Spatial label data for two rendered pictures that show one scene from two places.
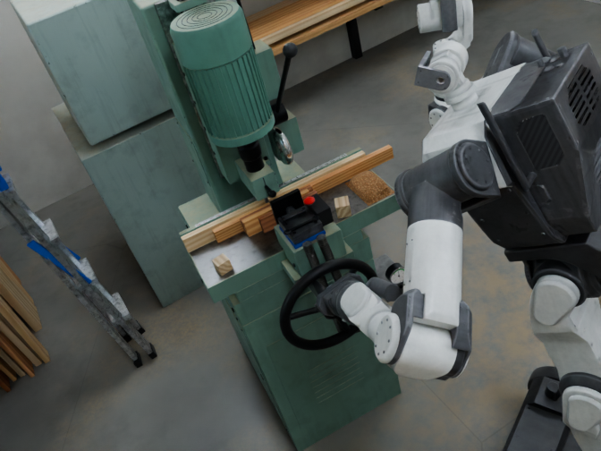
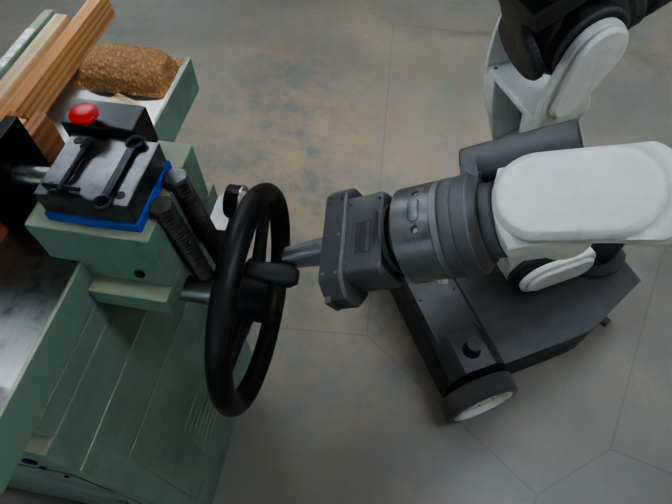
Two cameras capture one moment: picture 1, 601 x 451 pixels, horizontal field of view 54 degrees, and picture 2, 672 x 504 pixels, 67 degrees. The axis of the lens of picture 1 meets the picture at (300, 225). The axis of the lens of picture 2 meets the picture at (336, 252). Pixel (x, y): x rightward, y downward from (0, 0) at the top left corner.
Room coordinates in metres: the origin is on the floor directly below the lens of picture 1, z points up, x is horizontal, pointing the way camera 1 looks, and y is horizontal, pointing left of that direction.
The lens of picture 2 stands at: (0.84, 0.21, 1.37)
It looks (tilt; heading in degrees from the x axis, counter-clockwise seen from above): 57 degrees down; 295
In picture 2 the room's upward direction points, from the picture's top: straight up
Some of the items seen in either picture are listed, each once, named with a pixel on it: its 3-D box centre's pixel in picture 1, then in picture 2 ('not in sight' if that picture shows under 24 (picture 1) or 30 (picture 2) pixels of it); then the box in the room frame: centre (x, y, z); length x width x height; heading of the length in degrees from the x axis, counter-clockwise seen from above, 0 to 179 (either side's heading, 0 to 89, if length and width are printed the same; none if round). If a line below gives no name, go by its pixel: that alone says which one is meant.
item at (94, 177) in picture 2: (306, 219); (106, 160); (1.21, -0.02, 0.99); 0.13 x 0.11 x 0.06; 105
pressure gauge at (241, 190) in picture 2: (395, 275); (234, 204); (1.25, -0.23, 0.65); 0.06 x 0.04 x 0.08; 105
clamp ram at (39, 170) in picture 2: (292, 213); (37, 176); (1.30, 0.01, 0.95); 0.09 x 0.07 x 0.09; 105
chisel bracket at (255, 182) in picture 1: (258, 177); not in sight; (1.41, 0.08, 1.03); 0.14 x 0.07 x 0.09; 15
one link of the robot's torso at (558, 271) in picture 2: not in sight; (538, 246); (0.67, -0.68, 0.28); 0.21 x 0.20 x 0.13; 45
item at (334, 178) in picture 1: (306, 192); (7, 133); (1.42, -0.04, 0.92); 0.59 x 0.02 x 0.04; 105
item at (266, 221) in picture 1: (290, 211); (13, 182); (1.35, 0.02, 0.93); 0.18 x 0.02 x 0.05; 105
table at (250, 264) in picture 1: (300, 235); (74, 221); (1.29, 0.01, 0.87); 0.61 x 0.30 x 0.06; 105
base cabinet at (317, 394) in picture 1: (296, 311); (71, 368); (1.50, 0.11, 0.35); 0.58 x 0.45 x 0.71; 15
